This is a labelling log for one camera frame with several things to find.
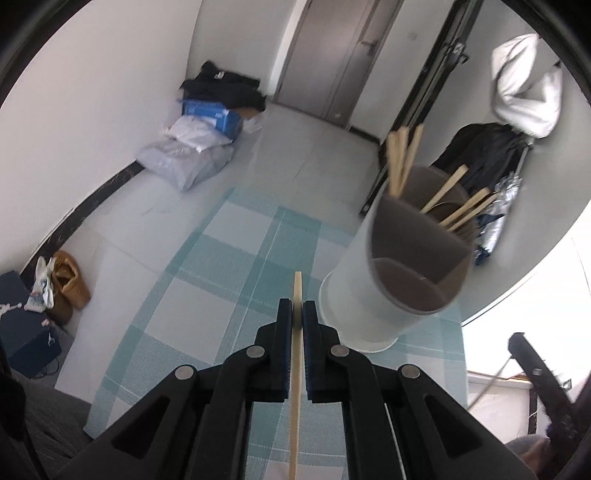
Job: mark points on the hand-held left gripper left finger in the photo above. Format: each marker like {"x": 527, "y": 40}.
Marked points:
{"x": 277, "y": 350}

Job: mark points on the white oval utensil holder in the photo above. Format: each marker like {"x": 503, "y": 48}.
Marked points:
{"x": 360, "y": 295}

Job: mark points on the bunch of bamboo chopsticks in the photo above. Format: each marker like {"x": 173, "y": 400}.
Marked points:
{"x": 396, "y": 161}

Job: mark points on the grey door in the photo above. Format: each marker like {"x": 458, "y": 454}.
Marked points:
{"x": 323, "y": 55}

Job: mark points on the dark blue shoe box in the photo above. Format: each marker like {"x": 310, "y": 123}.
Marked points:
{"x": 23, "y": 332}

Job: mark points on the white plastic bag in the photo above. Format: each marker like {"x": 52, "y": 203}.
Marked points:
{"x": 194, "y": 131}

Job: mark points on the brown cardboard piece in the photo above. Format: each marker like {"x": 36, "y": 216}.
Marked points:
{"x": 251, "y": 121}

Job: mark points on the silver folded umbrella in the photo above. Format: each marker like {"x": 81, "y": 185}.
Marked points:
{"x": 496, "y": 217}

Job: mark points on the crumpled white printed bag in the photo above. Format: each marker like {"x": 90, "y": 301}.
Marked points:
{"x": 41, "y": 288}

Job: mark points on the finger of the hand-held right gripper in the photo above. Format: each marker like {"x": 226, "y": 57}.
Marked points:
{"x": 538, "y": 369}

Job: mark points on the pile of black clothes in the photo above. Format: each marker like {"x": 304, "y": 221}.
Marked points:
{"x": 221, "y": 87}

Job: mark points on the teal checked tablecloth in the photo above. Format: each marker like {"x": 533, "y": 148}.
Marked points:
{"x": 207, "y": 300}

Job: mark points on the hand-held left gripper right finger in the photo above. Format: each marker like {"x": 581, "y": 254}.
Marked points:
{"x": 310, "y": 360}

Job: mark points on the grey plastic package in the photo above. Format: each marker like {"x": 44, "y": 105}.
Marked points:
{"x": 184, "y": 164}

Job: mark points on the blue cardboard box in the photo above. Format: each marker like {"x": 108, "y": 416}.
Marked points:
{"x": 207, "y": 110}

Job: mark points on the black hanging jacket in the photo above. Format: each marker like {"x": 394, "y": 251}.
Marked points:
{"x": 485, "y": 147}

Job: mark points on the white hanging garment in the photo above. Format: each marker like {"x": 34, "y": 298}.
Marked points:
{"x": 521, "y": 92}

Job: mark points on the long bamboo chopstick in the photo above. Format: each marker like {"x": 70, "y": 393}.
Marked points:
{"x": 295, "y": 429}

